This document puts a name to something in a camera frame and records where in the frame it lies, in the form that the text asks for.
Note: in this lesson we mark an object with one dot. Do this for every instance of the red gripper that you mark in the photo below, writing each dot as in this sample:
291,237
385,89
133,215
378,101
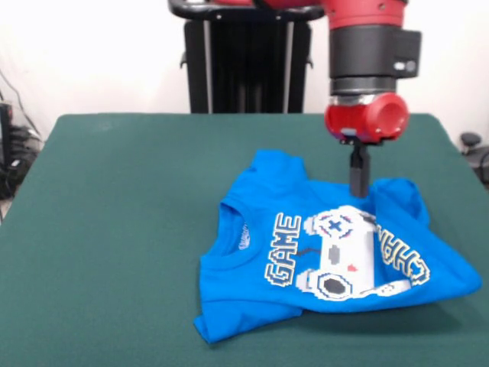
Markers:
366,120

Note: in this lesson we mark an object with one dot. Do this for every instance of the blue t-shirt with white print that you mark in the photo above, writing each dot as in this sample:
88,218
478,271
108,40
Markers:
267,306

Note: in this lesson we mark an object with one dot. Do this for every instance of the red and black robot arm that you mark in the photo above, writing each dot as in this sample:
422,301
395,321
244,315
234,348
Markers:
366,49

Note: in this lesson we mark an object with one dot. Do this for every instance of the dark green table cloth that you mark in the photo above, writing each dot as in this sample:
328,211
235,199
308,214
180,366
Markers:
76,267

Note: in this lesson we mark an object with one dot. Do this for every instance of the black electronics box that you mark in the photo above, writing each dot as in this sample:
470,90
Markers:
5,130

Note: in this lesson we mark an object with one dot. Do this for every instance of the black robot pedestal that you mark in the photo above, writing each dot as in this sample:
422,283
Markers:
248,61

